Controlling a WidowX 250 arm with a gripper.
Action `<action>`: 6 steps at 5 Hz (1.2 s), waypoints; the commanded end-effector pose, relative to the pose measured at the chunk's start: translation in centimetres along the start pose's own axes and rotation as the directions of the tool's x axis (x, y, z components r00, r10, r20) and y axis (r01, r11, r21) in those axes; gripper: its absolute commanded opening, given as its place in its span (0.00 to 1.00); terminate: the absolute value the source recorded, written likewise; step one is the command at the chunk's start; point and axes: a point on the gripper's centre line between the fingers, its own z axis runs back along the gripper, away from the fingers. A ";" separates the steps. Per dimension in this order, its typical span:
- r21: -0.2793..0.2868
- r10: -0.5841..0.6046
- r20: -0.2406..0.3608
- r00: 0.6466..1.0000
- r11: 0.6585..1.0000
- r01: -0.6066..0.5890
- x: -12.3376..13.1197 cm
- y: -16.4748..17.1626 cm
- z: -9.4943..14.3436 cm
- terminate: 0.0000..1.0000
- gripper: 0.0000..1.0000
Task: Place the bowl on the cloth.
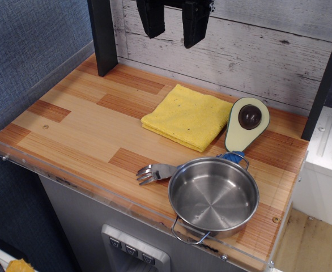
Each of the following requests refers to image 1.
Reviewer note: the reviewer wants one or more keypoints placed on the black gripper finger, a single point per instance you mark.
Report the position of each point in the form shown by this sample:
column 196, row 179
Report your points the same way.
column 151, row 13
column 195, row 15

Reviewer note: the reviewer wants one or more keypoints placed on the small steel pot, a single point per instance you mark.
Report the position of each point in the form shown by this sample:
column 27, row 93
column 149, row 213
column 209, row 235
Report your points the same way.
column 214, row 196

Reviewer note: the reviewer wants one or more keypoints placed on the yellow folded cloth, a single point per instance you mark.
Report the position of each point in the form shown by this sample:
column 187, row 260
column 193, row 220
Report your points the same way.
column 189, row 118

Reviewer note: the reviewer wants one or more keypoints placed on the toy avocado half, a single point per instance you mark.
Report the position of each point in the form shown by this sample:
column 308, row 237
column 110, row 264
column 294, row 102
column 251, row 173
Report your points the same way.
column 248, row 119

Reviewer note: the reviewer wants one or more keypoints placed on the clear acrylic guard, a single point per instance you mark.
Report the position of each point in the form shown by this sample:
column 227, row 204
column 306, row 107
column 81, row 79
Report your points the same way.
column 85, row 137

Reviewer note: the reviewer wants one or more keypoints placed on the grey toy fridge cabinet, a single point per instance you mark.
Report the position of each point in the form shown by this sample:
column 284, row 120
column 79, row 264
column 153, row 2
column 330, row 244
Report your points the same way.
column 82, row 213

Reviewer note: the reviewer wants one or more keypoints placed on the white toy sink unit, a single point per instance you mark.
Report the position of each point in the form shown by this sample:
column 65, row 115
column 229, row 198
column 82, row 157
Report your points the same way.
column 312, row 194

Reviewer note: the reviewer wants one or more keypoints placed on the silver dispenser button panel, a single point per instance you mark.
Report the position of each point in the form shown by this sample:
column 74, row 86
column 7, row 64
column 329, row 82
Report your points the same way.
column 128, row 253

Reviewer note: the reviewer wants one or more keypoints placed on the yellow tape piece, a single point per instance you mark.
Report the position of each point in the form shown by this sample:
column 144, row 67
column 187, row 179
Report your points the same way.
column 19, row 266

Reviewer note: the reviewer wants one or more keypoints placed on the black left post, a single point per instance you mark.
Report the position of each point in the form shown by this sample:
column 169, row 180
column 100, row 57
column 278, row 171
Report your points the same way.
column 103, row 35

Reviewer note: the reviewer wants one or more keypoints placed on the black post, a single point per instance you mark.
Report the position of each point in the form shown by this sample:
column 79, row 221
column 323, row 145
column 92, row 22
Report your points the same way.
column 103, row 35
column 319, row 101

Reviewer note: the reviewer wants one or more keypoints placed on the black right post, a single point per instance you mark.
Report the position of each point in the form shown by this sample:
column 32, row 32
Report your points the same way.
column 319, row 101

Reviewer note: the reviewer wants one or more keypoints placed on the blue handled metal fork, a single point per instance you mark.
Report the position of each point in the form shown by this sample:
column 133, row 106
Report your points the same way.
column 156, row 172

